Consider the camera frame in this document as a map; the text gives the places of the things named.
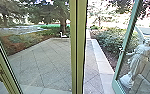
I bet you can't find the green shrub bed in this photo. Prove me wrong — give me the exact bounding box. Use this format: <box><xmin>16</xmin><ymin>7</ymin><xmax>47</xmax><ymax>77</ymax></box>
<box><xmin>90</xmin><ymin>27</ymin><xmax>139</xmax><ymax>58</ymax></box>

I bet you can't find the concrete border strip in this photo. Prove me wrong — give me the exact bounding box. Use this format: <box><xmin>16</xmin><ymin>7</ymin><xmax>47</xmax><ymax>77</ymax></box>
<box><xmin>89</xmin><ymin>38</ymin><xmax>116</xmax><ymax>94</ymax></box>

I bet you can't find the green glass door frame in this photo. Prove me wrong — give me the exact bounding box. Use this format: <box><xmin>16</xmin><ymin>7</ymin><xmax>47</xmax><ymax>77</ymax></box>
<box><xmin>0</xmin><ymin>0</ymin><xmax>89</xmax><ymax>94</ymax></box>

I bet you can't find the white stone statue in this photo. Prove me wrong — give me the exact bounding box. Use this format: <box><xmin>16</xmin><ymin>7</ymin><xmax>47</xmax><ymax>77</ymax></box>
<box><xmin>119</xmin><ymin>27</ymin><xmax>150</xmax><ymax>90</ymax></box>

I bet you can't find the dark tree trunk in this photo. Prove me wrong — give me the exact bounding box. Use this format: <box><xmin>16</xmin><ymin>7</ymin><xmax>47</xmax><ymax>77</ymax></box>
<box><xmin>59</xmin><ymin>14</ymin><xmax>68</xmax><ymax>34</ymax></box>

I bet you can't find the green framed glass door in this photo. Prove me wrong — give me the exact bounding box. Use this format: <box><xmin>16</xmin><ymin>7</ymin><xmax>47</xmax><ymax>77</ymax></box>
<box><xmin>111</xmin><ymin>0</ymin><xmax>150</xmax><ymax>94</ymax></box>

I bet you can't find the white patio chair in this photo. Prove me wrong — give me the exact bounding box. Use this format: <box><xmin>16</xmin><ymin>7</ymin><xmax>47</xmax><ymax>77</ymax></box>
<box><xmin>58</xmin><ymin>31</ymin><xmax>69</xmax><ymax>39</ymax></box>

